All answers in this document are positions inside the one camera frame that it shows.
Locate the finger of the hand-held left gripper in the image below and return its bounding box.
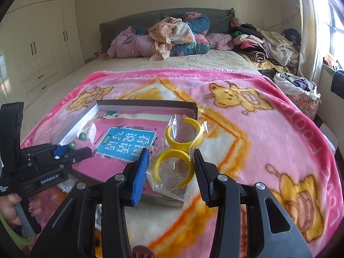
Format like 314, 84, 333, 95
52, 145, 70, 157
63, 147, 93, 164

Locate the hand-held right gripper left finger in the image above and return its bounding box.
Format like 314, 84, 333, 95
31, 148, 150, 258

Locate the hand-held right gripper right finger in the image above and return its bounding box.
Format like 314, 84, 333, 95
193, 149, 312, 258

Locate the clear bag of yellow bangles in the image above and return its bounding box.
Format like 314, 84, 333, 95
146, 114, 217, 203

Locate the shallow cardboard box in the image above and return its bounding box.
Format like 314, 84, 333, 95
55, 99, 199, 207

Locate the person's left hand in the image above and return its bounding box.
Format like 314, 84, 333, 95
0, 193, 23, 226

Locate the pale fluffy hair accessory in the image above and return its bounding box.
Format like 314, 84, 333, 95
85, 124, 97, 143

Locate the dark red round accessory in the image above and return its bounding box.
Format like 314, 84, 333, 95
133, 244, 155, 258

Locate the pink printed blanket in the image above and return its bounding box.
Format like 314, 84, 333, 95
20, 68, 338, 258

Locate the bed with beige sheet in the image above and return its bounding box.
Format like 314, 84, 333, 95
20, 49, 265, 140

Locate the pink quilt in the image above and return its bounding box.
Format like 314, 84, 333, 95
107, 26, 156, 59

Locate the white built-in wardrobe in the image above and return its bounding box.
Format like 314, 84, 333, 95
0, 0, 85, 105

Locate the floral fabric bag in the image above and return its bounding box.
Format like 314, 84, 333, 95
287, 91, 320, 120

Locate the white plastic bag of clothes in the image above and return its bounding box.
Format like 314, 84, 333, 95
273, 72, 321, 98

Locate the white cardboard box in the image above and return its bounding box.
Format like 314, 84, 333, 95
321, 124, 339, 151

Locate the mauve fuzzy blanket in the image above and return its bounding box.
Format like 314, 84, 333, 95
206, 33, 234, 51

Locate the peach floral cloth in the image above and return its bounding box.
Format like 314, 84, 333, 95
149, 17, 197, 61

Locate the pile of clothes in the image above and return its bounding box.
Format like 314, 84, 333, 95
230, 17, 301, 72

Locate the dark blue floral quilt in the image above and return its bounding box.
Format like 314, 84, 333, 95
132, 12, 211, 57

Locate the black device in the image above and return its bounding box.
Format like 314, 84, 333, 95
330, 70, 344, 98

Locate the window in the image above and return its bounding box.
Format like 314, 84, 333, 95
309, 0, 344, 73

